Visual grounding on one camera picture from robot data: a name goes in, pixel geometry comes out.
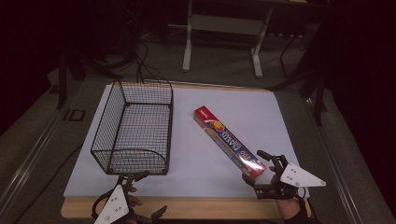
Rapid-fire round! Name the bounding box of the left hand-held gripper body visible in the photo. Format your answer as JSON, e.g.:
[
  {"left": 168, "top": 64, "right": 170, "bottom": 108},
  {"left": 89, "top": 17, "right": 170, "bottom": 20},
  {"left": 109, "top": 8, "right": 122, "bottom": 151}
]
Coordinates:
[{"left": 93, "top": 173, "right": 154, "bottom": 224}]

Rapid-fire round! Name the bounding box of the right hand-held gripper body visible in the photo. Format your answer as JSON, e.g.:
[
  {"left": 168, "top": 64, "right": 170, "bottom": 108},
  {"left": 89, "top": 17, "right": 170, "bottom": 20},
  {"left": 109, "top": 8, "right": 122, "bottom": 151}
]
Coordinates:
[{"left": 254, "top": 154, "right": 328, "bottom": 201}]

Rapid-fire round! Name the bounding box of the long red blue wrap box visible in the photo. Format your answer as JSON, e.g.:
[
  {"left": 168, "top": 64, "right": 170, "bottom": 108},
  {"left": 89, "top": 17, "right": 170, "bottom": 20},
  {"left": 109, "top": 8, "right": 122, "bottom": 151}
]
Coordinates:
[{"left": 192, "top": 105, "right": 268, "bottom": 179}]

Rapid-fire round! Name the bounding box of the black wire basket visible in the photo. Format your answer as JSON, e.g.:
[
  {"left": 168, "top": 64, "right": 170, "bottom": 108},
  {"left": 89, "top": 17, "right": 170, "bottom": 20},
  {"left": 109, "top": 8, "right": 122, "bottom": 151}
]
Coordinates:
[{"left": 90, "top": 77, "right": 175, "bottom": 176}]

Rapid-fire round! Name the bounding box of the person's left hand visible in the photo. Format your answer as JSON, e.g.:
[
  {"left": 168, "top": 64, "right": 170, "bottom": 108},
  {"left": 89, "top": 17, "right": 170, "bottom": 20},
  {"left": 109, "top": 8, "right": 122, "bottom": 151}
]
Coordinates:
[{"left": 124, "top": 185, "right": 145, "bottom": 224}]

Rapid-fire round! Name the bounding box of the person's right hand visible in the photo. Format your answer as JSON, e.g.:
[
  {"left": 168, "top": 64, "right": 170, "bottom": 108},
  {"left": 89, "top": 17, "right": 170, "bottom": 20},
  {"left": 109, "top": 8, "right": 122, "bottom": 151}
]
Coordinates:
[{"left": 268, "top": 165, "right": 303, "bottom": 221}]

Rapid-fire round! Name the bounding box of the white table mat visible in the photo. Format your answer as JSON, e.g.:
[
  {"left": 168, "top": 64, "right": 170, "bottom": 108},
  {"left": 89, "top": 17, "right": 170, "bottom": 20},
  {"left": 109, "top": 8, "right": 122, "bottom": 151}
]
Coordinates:
[{"left": 63, "top": 83, "right": 311, "bottom": 199}]

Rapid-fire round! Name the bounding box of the black metal stand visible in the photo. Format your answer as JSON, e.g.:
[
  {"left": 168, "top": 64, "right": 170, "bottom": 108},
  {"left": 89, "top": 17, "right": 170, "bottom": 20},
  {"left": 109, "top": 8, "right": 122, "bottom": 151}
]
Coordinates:
[
  {"left": 267, "top": 31, "right": 330, "bottom": 128},
  {"left": 55, "top": 50, "right": 87, "bottom": 110}
]

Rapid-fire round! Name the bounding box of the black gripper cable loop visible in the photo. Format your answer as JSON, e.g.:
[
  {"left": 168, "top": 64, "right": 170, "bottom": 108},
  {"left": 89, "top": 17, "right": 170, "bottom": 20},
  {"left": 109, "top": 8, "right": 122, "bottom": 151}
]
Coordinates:
[{"left": 91, "top": 189, "right": 114, "bottom": 220}]

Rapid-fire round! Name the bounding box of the grey metal floor rail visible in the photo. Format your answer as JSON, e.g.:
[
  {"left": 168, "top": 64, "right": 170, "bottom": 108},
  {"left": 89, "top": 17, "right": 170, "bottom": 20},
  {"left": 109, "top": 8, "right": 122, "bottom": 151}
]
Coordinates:
[
  {"left": 303, "top": 92, "right": 365, "bottom": 224},
  {"left": 0, "top": 81, "right": 82, "bottom": 209}
]

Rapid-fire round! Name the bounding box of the thin black floor cable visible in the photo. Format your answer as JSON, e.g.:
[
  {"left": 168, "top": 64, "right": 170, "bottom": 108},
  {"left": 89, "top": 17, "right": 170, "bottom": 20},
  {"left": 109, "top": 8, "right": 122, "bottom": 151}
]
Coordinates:
[{"left": 12, "top": 142, "right": 84, "bottom": 224}]

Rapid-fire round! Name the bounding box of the black floor bracket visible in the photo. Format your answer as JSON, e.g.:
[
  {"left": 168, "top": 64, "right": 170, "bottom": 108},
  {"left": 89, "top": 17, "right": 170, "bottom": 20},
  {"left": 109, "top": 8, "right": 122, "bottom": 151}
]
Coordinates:
[{"left": 63, "top": 108, "right": 87, "bottom": 122}]

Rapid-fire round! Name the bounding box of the bundle of black floor cables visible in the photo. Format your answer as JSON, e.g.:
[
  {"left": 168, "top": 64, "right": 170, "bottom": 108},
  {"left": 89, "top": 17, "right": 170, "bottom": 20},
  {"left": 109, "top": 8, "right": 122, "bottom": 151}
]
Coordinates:
[{"left": 78, "top": 18, "right": 163, "bottom": 84}]

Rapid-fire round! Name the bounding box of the white metal desk frame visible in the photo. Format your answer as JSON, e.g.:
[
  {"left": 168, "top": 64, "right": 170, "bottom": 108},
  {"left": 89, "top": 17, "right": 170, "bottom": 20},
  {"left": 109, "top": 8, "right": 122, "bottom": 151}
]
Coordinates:
[{"left": 181, "top": 0, "right": 276, "bottom": 79}]

